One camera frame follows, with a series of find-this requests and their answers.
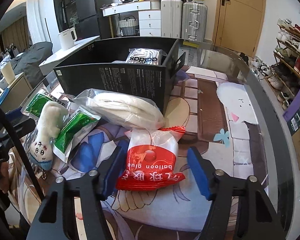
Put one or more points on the green packet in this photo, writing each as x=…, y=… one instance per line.
x=35, y=105
x=77, y=126

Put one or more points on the black cardboard storage box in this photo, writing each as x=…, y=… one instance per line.
x=102, y=65

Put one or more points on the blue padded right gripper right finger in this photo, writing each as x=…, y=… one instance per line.
x=203, y=172

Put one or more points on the bagged white cloth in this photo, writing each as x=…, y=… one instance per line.
x=121, y=109

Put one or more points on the anime print table mat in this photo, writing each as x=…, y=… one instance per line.
x=230, y=139

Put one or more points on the dark grey beanbag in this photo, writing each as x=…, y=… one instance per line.
x=28, y=63

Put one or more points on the white drawer desk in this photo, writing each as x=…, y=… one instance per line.
x=149, y=15

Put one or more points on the white electric kettle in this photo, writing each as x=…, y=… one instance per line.
x=67, y=38

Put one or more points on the white plush toy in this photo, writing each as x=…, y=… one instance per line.
x=48, y=128

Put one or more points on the red balloon glue bag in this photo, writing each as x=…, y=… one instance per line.
x=151, y=158

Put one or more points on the person's left hand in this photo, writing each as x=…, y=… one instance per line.
x=4, y=177

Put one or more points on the white suitcase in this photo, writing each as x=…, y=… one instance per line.
x=171, y=18

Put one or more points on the black glass cabinet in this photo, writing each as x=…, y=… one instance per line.
x=67, y=16

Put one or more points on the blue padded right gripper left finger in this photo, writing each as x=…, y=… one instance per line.
x=110, y=171

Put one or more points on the wooden door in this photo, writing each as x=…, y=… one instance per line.
x=238, y=25

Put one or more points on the wooden shoe rack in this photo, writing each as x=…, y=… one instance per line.
x=284, y=76

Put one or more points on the black refrigerator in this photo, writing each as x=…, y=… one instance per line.
x=91, y=21

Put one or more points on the bagged grey striped cloth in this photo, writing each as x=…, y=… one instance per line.
x=146, y=56

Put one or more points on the silver suitcase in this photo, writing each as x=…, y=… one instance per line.
x=194, y=19

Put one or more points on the woven storage basket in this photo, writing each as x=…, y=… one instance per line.
x=129, y=26

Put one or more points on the white side table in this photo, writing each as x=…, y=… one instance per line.
x=59, y=56

